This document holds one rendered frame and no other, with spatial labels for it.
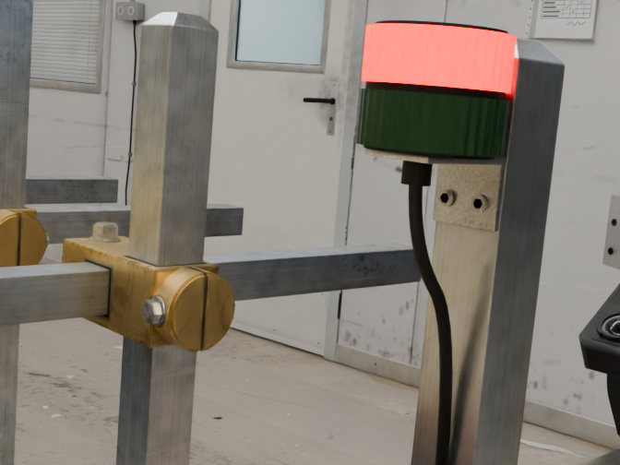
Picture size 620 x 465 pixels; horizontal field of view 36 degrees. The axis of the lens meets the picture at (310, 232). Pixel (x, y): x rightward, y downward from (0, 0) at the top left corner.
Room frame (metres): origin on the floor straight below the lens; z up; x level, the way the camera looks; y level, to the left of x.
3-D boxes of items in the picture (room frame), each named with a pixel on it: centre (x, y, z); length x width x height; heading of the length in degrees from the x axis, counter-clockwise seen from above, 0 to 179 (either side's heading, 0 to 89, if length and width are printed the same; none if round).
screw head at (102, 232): (0.66, 0.14, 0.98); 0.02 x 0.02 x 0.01
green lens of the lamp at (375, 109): (0.39, -0.05, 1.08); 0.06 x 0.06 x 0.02
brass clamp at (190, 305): (0.62, 0.11, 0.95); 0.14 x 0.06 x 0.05; 43
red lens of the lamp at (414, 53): (0.39, -0.05, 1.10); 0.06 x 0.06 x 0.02
